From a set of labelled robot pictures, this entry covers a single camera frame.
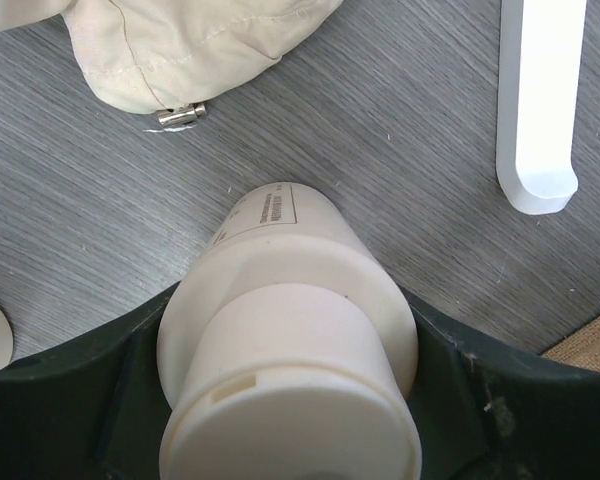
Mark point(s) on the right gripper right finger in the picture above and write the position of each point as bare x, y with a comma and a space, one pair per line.
486, 410

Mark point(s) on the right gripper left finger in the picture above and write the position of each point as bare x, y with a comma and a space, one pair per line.
90, 408

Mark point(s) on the cream bottle beige cap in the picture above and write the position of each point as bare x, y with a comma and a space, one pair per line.
287, 351

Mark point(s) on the brown canvas bag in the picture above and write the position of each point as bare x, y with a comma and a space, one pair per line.
581, 349

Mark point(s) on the beige cloth garment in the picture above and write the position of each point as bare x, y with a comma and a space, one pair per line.
143, 57

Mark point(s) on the white garment rack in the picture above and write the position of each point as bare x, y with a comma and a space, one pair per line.
540, 50

